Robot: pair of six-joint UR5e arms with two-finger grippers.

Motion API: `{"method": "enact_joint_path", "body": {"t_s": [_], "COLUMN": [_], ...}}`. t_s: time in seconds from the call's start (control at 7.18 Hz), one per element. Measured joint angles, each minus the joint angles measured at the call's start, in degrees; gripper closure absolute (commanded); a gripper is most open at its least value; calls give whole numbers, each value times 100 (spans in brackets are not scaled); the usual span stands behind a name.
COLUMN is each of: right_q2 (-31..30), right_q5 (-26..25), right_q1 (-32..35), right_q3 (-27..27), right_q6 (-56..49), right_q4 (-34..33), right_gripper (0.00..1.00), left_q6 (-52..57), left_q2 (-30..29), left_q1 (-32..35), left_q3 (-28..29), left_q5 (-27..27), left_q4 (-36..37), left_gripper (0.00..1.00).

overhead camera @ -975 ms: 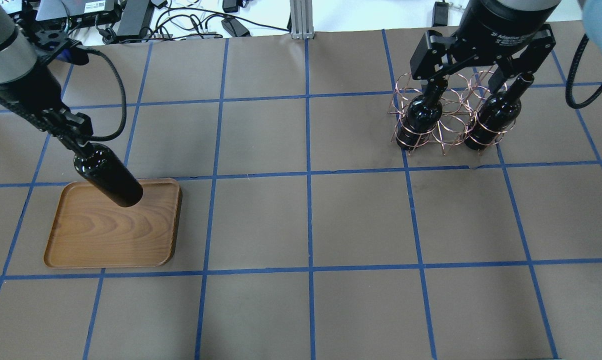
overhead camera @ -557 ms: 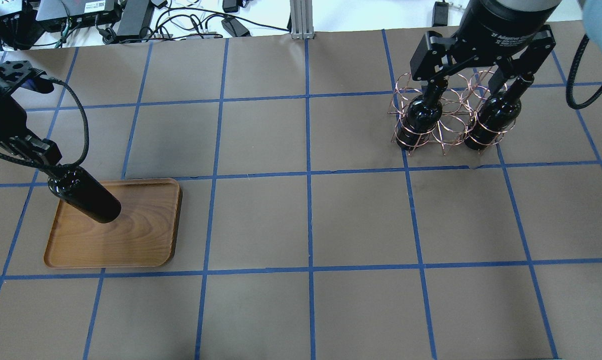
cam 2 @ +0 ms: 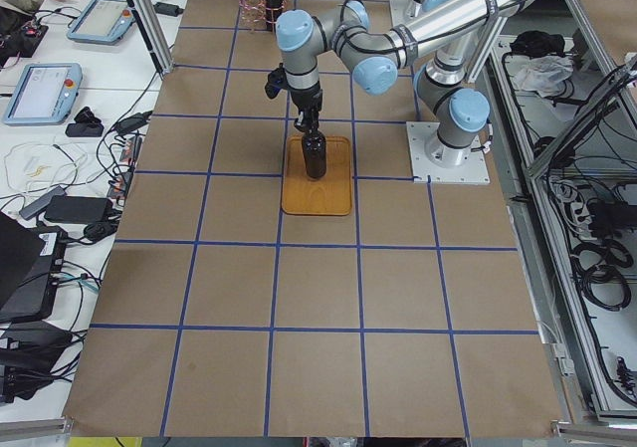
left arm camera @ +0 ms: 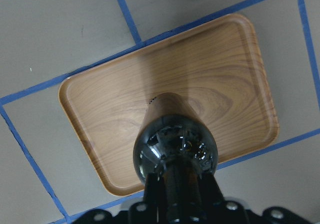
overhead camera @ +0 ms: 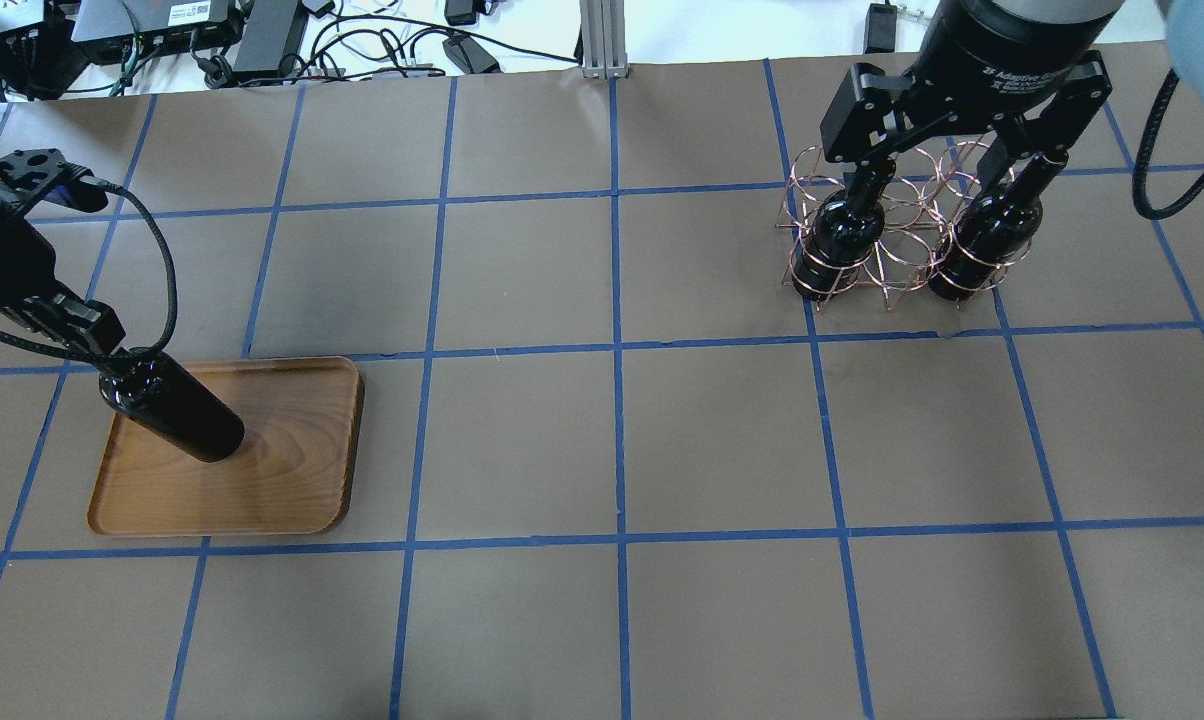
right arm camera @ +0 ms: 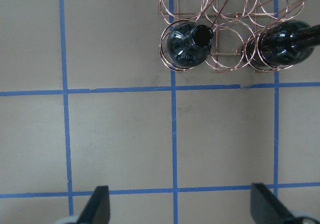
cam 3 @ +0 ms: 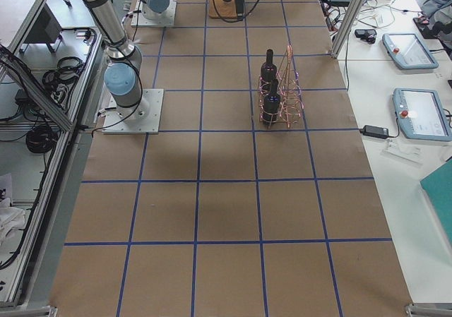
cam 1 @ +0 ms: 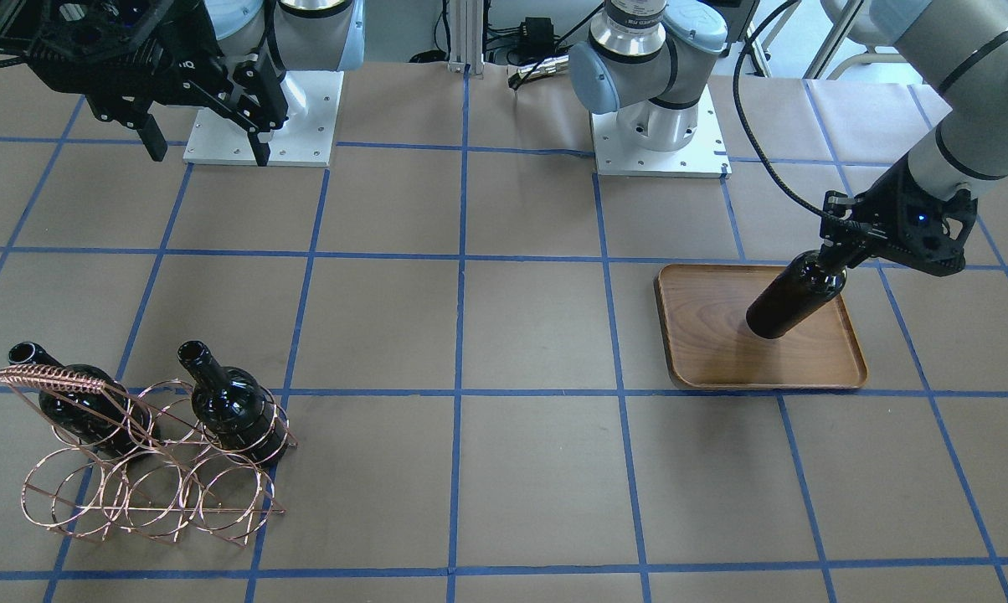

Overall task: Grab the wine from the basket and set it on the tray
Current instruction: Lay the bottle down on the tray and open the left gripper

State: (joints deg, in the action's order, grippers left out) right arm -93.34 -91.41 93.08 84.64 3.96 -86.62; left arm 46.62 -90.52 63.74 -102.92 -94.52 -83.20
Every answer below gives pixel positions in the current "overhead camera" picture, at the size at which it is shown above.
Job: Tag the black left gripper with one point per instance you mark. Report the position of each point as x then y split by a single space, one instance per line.
4 268

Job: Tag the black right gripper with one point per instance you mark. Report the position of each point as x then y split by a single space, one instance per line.
997 62

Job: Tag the dark wine bottle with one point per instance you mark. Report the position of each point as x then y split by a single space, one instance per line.
995 228
166 399

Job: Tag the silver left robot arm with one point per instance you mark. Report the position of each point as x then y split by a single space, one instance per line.
30 295

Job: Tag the dark wine bottle in basket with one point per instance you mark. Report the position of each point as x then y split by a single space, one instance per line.
995 228

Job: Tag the wooden serving tray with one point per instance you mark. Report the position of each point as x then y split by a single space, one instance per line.
291 474

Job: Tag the black power brick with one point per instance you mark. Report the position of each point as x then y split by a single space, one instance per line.
272 32

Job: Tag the copper wire bottle basket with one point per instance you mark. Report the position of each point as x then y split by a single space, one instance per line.
941 232

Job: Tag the aluminium frame post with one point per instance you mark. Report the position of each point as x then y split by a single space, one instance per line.
603 40

